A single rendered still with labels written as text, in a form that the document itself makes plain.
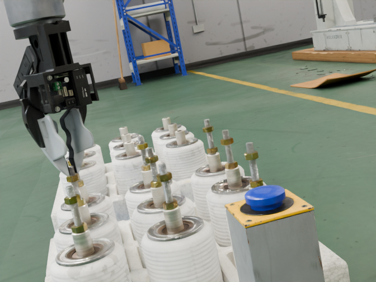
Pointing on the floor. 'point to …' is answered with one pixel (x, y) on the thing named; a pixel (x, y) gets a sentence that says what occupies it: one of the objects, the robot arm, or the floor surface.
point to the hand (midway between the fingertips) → (67, 164)
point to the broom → (119, 53)
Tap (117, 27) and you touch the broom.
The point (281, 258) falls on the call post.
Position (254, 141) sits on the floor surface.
